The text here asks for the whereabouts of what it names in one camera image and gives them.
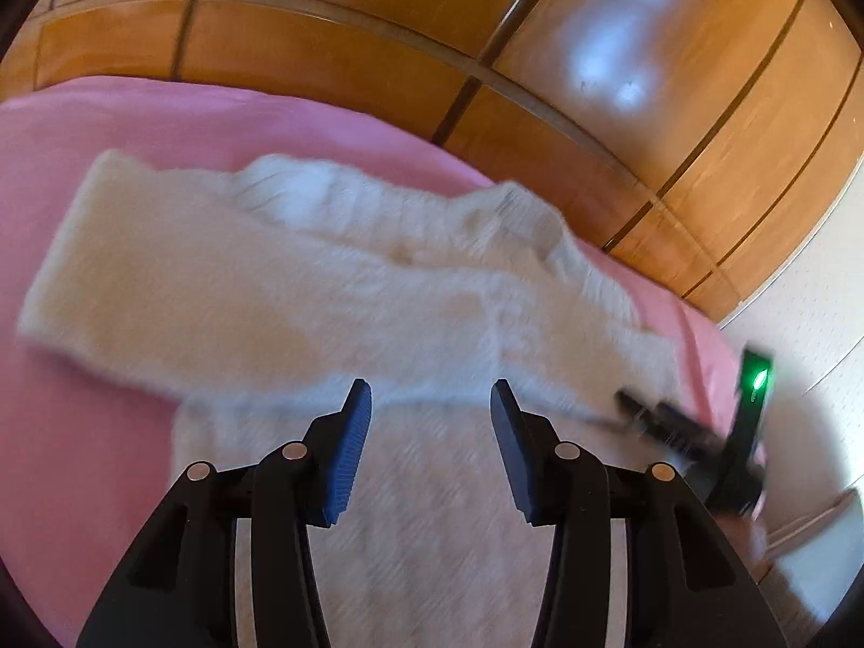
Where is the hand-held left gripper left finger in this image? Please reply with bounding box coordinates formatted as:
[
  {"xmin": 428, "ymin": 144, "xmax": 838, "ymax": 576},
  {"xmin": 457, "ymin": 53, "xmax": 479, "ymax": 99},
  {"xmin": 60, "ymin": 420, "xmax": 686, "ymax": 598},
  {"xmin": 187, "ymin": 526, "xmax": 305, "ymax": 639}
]
[{"xmin": 77, "ymin": 379, "xmax": 374, "ymax": 648}]

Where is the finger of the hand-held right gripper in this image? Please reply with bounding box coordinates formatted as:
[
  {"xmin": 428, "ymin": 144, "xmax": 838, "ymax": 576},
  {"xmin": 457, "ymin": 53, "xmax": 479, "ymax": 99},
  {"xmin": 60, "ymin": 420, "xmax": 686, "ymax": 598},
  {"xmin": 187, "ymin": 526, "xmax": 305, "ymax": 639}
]
[{"xmin": 614, "ymin": 388, "xmax": 720, "ymax": 463}]

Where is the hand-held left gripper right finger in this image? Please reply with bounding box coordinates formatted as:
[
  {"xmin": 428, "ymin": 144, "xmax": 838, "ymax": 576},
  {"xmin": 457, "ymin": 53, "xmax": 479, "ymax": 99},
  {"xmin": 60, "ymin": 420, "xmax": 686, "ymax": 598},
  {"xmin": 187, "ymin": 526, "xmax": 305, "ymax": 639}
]
[{"xmin": 489, "ymin": 378, "xmax": 787, "ymax": 648}]

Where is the white knit sweater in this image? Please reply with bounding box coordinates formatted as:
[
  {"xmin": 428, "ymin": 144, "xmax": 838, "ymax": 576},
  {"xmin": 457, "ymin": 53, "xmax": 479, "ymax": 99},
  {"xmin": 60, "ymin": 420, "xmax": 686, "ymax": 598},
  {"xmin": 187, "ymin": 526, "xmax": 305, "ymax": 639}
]
[{"xmin": 17, "ymin": 148, "xmax": 699, "ymax": 648}]

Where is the wooden wardrobe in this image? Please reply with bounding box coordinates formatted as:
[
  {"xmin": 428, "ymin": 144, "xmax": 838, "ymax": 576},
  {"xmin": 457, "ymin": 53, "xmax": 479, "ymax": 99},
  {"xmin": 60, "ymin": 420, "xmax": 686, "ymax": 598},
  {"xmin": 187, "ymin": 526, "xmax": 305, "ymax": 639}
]
[{"xmin": 0, "ymin": 0, "xmax": 864, "ymax": 325}]

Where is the pink blanket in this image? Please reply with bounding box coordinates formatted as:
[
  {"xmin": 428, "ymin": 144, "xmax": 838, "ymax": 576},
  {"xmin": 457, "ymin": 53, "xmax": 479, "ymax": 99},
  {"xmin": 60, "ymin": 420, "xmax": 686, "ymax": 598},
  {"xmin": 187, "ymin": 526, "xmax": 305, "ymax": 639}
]
[{"xmin": 0, "ymin": 76, "xmax": 744, "ymax": 648}]

